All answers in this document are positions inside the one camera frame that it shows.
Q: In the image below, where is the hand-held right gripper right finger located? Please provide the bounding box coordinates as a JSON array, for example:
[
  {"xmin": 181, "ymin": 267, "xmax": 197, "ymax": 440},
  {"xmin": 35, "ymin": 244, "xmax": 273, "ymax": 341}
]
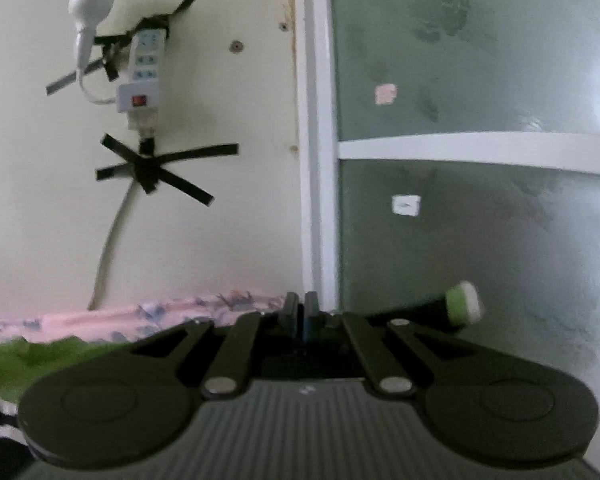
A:
[{"xmin": 304, "ymin": 292, "xmax": 477, "ymax": 401}]

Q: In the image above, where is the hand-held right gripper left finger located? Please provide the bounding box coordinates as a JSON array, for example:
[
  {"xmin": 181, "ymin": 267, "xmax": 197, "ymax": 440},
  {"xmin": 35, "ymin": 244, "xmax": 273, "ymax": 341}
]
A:
[{"xmin": 129, "ymin": 292, "xmax": 301, "ymax": 401}]

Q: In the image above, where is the white sticker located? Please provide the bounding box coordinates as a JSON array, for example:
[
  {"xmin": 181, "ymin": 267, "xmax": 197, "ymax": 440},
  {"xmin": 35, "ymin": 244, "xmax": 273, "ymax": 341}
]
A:
[{"xmin": 392, "ymin": 194, "xmax": 422, "ymax": 218}]

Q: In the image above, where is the frosted patterned glass pane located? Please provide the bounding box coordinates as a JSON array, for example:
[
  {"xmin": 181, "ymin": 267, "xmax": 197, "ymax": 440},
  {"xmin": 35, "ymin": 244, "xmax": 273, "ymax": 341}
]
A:
[
  {"xmin": 338, "ymin": 158, "xmax": 600, "ymax": 471},
  {"xmin": 329, "ymin": 0, "xmax": 600, "ymax": 142}
]

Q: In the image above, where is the pink floral bedsheet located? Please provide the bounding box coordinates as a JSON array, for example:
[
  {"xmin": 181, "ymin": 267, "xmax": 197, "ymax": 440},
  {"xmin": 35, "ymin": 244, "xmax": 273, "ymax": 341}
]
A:
[{"xmin": 0, "ymin": 290, "xmax": 288, "ymax": 349}]

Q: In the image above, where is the black tape cross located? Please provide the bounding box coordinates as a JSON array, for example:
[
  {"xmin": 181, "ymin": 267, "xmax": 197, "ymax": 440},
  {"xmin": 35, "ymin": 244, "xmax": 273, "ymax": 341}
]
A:
[{"xmin": 96, "ymin": 132, "xmax": 240, "ymax": 208}]

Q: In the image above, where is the green cloth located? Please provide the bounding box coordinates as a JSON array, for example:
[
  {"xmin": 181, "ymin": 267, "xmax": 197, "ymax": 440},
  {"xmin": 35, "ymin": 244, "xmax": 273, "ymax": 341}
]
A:
[{"xmin": 0, "ymin": 337, "xmax": 137, "ymax": 404}]

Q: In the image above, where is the white power strip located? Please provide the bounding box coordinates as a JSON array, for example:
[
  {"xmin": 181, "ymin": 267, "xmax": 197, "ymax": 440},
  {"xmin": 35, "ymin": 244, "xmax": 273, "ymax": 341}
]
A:
[{"xmin": 116, "ymin": 29, "xmax": 169, "ymax": 137}]

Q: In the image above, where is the white window frame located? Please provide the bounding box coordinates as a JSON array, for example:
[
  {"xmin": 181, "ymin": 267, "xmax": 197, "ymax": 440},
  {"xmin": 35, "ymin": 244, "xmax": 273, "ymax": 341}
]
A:
[{"xmin": 294, "ymin": 0, "xmax": 600, "ymax": 311}]

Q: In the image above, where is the grey power cable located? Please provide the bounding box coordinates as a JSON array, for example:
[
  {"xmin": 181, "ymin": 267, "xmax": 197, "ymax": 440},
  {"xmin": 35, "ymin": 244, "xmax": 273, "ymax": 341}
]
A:
[{"xmin": 87, "ymin": 135, "xmax": 157, "ymax": 311}]

